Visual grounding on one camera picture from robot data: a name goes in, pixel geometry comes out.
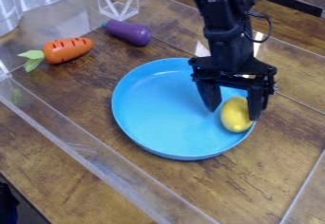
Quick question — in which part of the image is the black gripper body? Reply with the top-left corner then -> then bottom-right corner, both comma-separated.
189,25 -> 277,90

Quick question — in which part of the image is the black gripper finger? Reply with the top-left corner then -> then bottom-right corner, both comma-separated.
197,81 -> 223,112
248,84 -> 276,121

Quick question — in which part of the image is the yellow toy lemon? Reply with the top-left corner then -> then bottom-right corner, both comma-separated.
220,97 -> 253,133

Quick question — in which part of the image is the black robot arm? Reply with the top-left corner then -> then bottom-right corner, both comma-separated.
189,0 -> 277,121

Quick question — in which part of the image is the blue round plastic tray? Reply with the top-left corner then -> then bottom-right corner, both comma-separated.
113,58 -> 251,160

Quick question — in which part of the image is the purple toy eggplant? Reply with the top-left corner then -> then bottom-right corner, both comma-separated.
102,19 -> 152,47

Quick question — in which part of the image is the orange toy carrot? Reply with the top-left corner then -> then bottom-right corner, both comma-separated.
19,37 -> 94,72

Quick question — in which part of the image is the clear acrylic corner bracket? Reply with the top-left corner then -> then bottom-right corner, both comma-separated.
97,0 -> 140,21

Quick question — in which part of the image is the clear acrylic enclosure wall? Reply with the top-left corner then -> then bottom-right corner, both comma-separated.
0,0 -> 325,224

